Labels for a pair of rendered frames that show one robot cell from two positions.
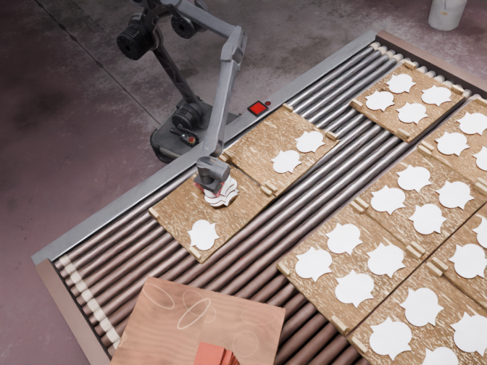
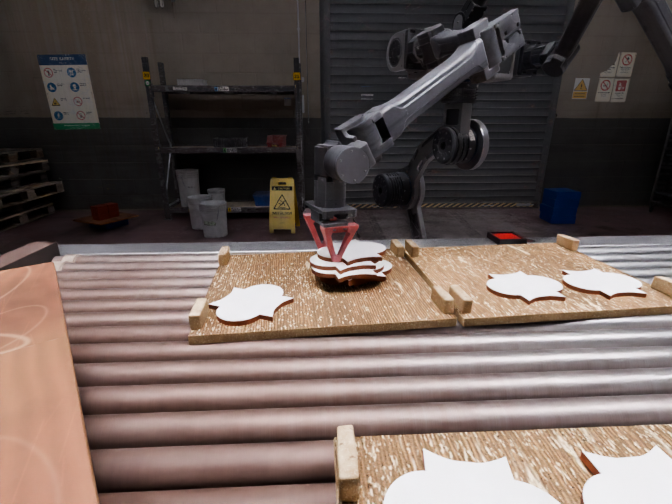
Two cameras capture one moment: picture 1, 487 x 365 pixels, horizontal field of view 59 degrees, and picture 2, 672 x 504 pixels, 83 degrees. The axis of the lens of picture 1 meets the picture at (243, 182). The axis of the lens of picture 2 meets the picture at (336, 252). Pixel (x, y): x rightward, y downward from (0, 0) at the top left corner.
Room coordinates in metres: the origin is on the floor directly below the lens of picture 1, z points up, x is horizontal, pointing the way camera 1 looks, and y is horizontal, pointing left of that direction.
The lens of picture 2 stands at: (0.44, -0.21, 1.23)
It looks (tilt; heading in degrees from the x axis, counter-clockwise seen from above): 19 degrees down; 29
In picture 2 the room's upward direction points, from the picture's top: straight up
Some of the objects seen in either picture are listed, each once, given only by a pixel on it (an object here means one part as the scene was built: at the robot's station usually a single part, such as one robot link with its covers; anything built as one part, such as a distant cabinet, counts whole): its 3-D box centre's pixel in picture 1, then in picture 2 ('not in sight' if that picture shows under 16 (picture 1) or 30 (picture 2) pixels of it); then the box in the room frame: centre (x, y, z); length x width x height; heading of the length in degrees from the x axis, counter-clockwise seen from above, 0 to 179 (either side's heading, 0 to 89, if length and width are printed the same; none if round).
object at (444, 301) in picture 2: (265, 191); (442, 298); (1.03, -0.09, 0.95); 0.06 x 0.02 x 0.03; 36
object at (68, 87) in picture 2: not in sight; (69, 92); (3.46, 5.41, 1.55); 0.61 x 0.02 x 0.91; 121
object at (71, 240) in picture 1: (232, 133); (443, 253); (1.45, 0.01, 0.89); 2.08 x 0.09 x 0.06; 122
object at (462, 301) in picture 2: (271, 187); (460, 298); (1.05, -0.11, 0.95); 0.06 x 0.02 x 0.03; 36
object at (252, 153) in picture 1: (280, 148); (522, 274); (1.27, -0.19, 0.93); 0.41 x 0.35 x 0.02; 126
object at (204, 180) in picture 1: (206, 176); (329, 194); (1.05, 0.14, 1.10); 0.10 x 0.07 x 0.07; 52
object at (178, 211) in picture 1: (211, 205); (318, 284); (1.02, 0.15, 0.93); 0.41 x 0.35 x 0.02; 126
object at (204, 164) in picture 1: (206, 166); (331, 161); (1.04, 0.13, 1.16); 0.07 x 0.06 x 0.07; 51
